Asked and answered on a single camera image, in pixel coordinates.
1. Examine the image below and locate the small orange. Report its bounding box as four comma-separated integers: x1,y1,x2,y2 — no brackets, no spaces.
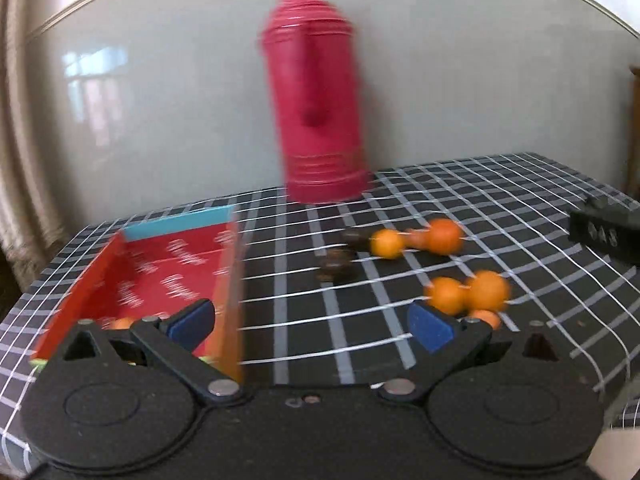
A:
370,229,405,260

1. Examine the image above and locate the small tan potato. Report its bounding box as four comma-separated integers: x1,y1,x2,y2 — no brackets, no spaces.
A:
142,312,169,322

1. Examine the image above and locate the large carrot chunk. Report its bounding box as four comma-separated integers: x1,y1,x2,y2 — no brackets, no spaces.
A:
100,316,136,330

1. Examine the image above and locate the colourful cardboard box tray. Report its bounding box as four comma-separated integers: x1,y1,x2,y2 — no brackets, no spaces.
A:
30,206,244,380

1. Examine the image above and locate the black white checked tablecloth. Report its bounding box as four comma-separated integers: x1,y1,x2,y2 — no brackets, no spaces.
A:
1,153,639,479

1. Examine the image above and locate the dark water chestnut front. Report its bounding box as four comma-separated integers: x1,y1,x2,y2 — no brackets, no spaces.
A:
317,247,354,283

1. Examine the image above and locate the dark water chestnut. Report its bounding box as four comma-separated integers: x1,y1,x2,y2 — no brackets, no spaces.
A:
341,228,371,252
317,247,354,283

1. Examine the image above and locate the dark water chestnut rear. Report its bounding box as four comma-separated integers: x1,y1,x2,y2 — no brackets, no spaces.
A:
341,228,371,252

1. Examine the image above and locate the beige curtain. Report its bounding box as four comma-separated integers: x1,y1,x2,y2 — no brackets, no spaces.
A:
1,0,67,290

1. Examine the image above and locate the red thermos flask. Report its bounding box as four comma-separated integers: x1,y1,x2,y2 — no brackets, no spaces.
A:
260,0,370,204

